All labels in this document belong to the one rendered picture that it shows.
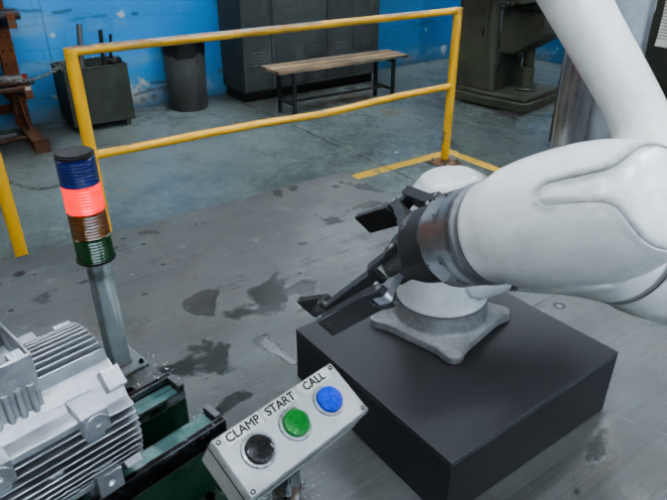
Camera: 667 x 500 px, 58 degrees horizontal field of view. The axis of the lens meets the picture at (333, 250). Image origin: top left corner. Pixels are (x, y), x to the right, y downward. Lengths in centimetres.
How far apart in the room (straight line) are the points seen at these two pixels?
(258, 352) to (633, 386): 69
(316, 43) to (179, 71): 141
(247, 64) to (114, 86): 125
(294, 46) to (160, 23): 123
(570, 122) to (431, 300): 33
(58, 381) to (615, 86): 64
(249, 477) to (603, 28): 54
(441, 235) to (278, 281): 92
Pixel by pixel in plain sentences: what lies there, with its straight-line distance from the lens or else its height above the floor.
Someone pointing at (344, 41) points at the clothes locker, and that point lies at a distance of 650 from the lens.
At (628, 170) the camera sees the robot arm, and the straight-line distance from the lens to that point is 42.
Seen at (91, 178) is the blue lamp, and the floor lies 118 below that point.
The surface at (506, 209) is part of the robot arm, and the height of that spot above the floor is 135.
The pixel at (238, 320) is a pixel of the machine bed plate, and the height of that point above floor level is 80.
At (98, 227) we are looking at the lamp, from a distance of 105.
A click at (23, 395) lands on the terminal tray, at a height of 110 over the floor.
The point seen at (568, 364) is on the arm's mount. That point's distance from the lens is 103.
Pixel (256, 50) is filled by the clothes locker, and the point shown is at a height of 48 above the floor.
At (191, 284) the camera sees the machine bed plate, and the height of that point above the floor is 80.
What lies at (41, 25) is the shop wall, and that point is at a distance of 576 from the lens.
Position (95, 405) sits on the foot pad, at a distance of 72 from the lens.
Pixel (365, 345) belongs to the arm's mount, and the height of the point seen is 91.
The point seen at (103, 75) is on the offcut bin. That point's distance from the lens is 541.
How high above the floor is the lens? 153
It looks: 28 degrees down
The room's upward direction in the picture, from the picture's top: straight up
